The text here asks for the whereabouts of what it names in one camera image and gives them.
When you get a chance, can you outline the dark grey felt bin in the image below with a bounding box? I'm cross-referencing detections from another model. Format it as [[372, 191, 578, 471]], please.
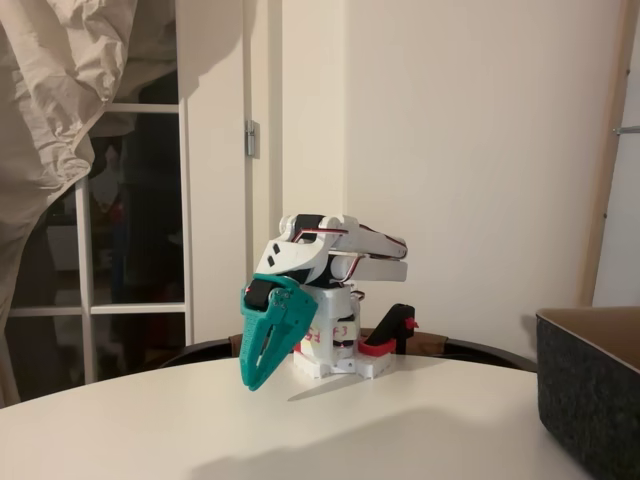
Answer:
[[534, 305, 640, 480]]

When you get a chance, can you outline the black clamp with red pad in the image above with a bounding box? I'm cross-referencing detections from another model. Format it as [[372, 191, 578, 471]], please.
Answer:
[[358, 302, 419, 359]]

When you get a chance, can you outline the white glazed door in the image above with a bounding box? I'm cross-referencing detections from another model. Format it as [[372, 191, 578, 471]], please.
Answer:
[[0, 64, 196, 386]]

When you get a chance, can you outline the dark wooden chair back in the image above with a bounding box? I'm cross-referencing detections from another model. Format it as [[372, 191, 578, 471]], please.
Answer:
[[159, 329, 539, 372]]

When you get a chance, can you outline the silver door hinge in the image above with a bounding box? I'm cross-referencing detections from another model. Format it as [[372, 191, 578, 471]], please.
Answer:
[[243, 119, 261, 159]]

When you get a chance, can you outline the beige crumpled sheet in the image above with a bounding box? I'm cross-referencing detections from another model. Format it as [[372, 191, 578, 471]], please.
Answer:
[[0, 0, 241, 407]]

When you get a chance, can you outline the red white black servo cable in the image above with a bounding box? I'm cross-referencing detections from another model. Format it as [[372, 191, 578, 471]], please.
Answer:
[[294, 227, 361, 246], [344, 252, 369, 286]]

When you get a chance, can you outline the light wooden frame post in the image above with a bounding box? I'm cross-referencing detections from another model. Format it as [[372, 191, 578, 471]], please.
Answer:
[[577, 0, 640, 309]]

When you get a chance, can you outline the translucent grey frame panel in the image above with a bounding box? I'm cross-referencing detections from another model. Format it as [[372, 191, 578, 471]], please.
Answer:
[[597, 0, 640, 309]]

